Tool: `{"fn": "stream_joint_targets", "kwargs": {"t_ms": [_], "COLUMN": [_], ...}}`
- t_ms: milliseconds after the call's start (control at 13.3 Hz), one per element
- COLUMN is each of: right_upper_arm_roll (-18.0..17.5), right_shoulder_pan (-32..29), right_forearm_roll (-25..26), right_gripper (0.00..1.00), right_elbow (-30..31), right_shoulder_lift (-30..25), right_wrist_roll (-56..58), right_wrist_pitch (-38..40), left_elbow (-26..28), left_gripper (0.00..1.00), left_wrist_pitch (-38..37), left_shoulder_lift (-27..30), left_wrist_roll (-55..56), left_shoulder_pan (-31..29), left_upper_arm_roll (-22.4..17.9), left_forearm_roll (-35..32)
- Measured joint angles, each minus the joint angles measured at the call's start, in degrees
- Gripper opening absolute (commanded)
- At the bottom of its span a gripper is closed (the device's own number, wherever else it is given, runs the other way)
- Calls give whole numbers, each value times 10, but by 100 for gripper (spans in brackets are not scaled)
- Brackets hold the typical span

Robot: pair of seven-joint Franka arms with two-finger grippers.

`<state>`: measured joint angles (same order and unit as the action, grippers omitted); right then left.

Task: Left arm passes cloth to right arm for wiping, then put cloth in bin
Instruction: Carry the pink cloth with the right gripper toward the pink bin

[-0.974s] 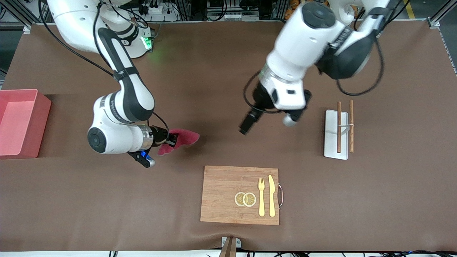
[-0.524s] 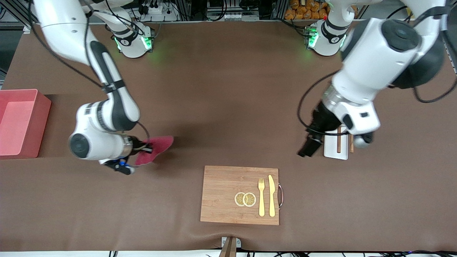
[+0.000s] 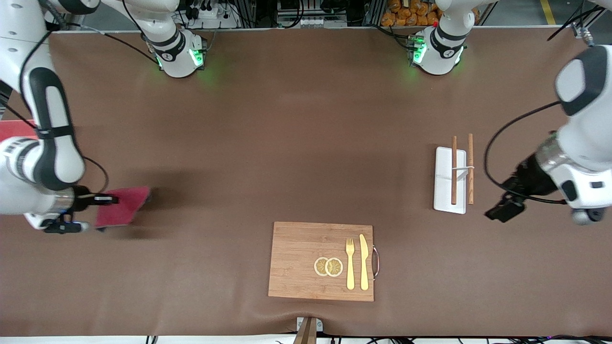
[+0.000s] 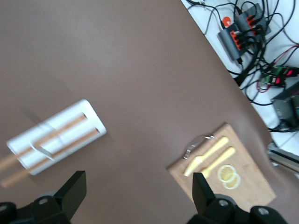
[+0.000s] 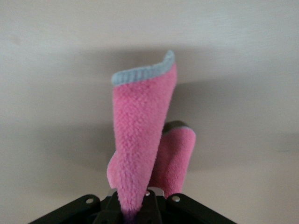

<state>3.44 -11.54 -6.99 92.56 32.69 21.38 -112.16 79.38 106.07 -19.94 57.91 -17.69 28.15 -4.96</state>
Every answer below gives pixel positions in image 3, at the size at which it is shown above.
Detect pink microfibre cloth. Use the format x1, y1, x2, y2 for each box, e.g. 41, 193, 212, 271
95, 186, 153, 229

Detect brown wooden chopsticks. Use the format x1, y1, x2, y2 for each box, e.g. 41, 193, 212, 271
468, 133, 474, 205

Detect pink plastic box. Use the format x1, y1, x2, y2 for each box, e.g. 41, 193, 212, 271
0, 119, 39, 142

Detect yellow plastic knife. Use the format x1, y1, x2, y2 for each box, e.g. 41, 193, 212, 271
359, 234, 370, 291

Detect yellow plastic fork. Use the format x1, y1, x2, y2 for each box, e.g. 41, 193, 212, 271
345, 238, 356, 290

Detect orange snack pack pile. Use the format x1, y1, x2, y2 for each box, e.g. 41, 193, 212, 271
381, 0, 443, 27

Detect white power strip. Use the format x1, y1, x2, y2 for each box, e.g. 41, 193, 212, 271
189, 4, 240, 29

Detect white terminal block device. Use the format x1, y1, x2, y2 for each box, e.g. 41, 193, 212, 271
277, 16, 347, 28

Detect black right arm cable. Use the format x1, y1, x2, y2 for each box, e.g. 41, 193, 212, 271
19, 0, 161, 194

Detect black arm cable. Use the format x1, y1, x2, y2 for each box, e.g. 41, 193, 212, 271
484, 100, 569, 205
19, 0, 161, 194

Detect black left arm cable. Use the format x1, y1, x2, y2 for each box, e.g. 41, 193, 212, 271
484, 100, 569, 205

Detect white rack base plate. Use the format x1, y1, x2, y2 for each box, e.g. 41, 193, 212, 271
434, 147, 467, 215

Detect aluminium frame post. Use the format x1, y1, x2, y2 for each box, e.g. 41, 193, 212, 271
571, 0, 612, 46

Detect bamboo cutting board with handle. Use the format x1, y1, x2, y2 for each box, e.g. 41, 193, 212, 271
268, 221, 381, 302

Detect grey metal mounting bracket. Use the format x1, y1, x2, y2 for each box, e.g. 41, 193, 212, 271
296, 316, 324, 344

